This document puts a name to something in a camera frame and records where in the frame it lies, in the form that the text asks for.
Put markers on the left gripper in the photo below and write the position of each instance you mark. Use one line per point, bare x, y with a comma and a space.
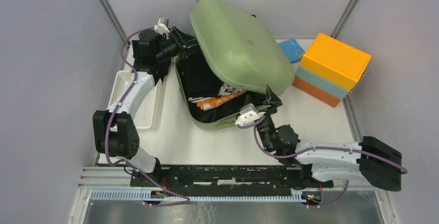
186, 43

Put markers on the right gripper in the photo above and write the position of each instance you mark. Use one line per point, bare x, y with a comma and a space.
272, 99

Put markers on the green hard-shell suitcase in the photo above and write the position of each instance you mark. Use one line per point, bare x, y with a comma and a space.
242, 53

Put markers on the white plastic basket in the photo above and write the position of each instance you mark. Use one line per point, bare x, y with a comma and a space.
149, 106

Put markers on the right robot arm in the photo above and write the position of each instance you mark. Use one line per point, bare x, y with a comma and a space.
369, 160

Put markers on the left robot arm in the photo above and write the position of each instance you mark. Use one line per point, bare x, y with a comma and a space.
115, 133

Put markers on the orange white garment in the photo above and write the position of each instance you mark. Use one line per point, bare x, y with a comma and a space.
226, 93

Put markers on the black cloth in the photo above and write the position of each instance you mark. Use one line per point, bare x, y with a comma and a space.
140, 51

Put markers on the blue pouch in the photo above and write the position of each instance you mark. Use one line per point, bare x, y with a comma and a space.
292, 50

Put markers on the orange blue stacked box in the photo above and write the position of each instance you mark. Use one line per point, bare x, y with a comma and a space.
330, 69

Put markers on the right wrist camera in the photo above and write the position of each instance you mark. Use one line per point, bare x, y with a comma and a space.
249, 117

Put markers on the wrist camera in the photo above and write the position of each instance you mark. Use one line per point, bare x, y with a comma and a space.
162, 26
249, 117

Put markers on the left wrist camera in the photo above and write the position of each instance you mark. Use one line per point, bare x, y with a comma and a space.
162, 26

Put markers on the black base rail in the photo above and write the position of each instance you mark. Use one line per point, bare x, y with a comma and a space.
179, 184

